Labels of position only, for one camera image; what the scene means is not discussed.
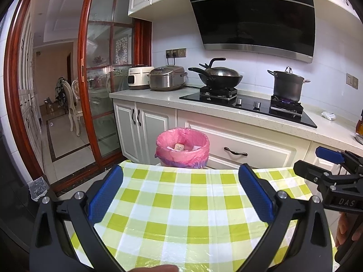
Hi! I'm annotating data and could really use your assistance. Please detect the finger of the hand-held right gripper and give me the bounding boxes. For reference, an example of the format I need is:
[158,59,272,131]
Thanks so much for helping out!
[293,160,363,193]
[316,146,363,173]

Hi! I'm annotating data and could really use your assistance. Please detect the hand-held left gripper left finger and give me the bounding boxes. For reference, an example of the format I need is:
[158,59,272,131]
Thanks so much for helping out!
[31,164,125,272]

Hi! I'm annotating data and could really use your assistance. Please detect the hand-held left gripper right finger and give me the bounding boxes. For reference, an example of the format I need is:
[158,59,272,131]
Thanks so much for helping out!
[235,163,335,272]

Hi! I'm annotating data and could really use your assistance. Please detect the trash bin with pink bag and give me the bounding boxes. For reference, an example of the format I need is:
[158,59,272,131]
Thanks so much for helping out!
[155,128,210,169]

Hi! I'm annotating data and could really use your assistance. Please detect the person's right hand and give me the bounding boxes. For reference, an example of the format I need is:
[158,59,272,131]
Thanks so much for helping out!
[335,212,355,247]

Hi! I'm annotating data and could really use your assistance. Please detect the person's left hand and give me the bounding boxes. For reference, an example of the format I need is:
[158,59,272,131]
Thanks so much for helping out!
[125,265,178,272]

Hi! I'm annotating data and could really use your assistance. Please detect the white kitchen base cabinets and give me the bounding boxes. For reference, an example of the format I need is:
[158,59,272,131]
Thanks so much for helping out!
[110,86,363,173]

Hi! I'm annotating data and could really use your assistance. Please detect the clear plastic bag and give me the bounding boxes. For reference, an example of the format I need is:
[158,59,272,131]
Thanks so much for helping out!
[29,176,49,202]

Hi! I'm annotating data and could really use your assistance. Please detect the green checked tablecloth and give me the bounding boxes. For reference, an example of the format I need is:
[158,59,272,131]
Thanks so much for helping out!
[68,160,338,272]

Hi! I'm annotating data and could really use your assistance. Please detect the steel stock pot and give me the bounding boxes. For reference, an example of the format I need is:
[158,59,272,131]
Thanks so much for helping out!
[267,66,310,102]

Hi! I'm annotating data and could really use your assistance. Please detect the cream dining chair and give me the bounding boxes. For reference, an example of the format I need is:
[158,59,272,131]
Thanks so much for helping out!
[61,78,84,136]

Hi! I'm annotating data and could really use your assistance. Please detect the black glass gas hob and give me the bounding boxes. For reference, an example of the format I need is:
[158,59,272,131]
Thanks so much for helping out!
[179,86,317,128]

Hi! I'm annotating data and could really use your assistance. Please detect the red wooden sliding door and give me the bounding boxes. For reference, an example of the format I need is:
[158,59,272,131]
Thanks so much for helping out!
[4,0,152,193]

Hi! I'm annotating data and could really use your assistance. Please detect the white hallway cabinets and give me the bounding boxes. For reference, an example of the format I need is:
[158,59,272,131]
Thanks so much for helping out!
[18,8,43,159]

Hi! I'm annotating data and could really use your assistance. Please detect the white rice cooker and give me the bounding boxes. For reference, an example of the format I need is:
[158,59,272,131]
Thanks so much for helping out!
[128,66,152,90]

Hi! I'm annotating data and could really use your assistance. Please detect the black wok with lid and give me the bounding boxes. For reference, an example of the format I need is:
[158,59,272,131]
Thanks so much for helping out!
[188,58,244,89]

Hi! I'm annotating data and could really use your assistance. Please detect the silver rice cooker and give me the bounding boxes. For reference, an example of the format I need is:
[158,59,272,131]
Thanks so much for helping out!
[148,65,188,92]

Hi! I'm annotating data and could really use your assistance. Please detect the black range hood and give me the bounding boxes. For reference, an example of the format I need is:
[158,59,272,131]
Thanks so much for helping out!
[184,0,316,63]

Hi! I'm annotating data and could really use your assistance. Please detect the single wall outlet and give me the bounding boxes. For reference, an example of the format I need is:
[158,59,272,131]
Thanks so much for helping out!
[346,73,359,89]

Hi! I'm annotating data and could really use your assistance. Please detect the double wall outlet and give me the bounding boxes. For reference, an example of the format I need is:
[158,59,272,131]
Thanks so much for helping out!
[166,48,187,58]

